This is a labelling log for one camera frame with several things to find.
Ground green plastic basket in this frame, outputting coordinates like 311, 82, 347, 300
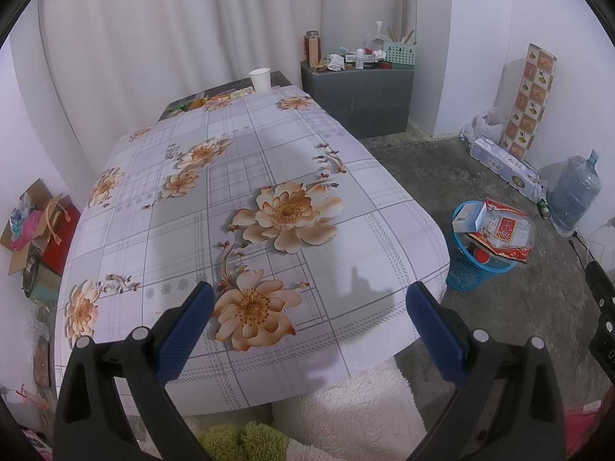
383, 41, 418, 69

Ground pink cloth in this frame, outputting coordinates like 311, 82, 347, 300
564, 401, 603, 459

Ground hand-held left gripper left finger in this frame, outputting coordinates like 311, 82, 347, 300
53, 281, 217, 461

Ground toilet paper pack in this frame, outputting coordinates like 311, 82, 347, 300
468, 137, 549, 202

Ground brown cardboard box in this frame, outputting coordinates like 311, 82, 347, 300
0, 179, 53, 277

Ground floral tablecloth table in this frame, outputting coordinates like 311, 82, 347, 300
54, 85, 451, 416

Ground teal box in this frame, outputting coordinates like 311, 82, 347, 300
31, 266, 62, 304

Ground red snack packet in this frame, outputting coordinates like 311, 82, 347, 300
468, 199, 535, 265

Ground white fluffy blanket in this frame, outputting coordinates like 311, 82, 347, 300
185, 360, 428, 461

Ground grey cabinet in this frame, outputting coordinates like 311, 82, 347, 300
300, 60, 415, 139

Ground white plastic bag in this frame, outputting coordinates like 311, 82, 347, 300
461, 108, 507, 142

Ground black cable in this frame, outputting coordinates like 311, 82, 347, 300
569, 237, 594, 266

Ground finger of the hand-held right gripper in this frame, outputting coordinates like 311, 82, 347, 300
585, 259, 615, 310
589, 317, 615, 387

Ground small white box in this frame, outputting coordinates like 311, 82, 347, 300
452, 202, 487, 235

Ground blue mesh wastebasket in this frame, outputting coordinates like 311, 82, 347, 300
446, 200, 517, 293

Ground white curtain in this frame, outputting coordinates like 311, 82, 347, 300
38, 0, 452, 130

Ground patterned tall box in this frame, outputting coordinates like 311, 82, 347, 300
500, 43, 558, 161

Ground brown wooden block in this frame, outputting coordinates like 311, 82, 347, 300
33, 338, 53, 389

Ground magenta bag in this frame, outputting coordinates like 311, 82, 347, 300
10, 211, 46, 250

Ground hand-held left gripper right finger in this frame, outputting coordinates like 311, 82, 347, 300
405, 281, 568, 461

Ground green towel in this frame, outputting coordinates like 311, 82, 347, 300
197, 420, 291, 461

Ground metal pot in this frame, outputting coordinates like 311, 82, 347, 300
22, 254, 42, 298

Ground white paper cup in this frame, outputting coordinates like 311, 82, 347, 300
248, 68, 272, 93

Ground brown thermos bottle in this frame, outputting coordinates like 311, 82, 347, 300
304, 31, 322, 67

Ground colourful flat packets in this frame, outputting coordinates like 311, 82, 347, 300
166, 87, 255, 113

